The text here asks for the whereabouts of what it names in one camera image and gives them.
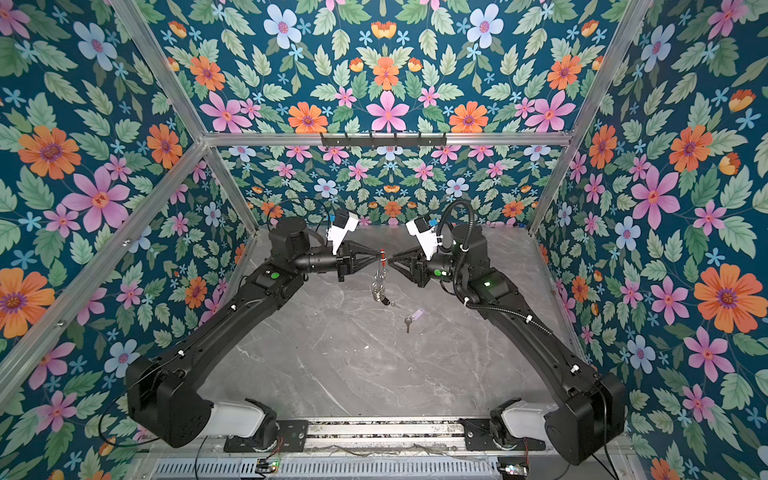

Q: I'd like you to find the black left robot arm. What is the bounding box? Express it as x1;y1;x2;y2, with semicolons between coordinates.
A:
125;217;385;451

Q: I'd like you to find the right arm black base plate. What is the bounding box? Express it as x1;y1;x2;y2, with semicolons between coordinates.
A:
458;418;547;453

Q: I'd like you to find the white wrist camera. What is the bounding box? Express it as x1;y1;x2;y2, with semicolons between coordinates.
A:
406;216;440;260
327;208;359;255

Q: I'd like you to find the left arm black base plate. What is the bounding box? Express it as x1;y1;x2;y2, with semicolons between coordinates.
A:
224;419;309;453

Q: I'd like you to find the steel keyring with red handle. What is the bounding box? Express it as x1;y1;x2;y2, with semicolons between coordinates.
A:
371;250;387;304

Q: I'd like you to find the black hook rail on wall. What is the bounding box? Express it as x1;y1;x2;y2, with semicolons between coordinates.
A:
320;133;448;148

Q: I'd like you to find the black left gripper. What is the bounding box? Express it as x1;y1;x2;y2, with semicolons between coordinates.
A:
291;236;382;281

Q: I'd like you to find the white perforated cable duct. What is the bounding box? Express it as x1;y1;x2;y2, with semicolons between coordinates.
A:
151;457;501;479

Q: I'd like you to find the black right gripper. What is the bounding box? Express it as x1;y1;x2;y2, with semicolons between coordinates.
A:
389;245;472;291

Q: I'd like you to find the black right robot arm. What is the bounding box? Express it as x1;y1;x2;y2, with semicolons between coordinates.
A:
390;199;627;465

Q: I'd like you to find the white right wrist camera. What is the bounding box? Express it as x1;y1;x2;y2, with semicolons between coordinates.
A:
406;216;440;260

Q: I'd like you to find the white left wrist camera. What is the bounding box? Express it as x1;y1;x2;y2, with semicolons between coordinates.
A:
327;208;359;255

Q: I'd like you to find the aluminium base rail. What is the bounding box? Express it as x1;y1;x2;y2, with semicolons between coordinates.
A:
143;416;637;460

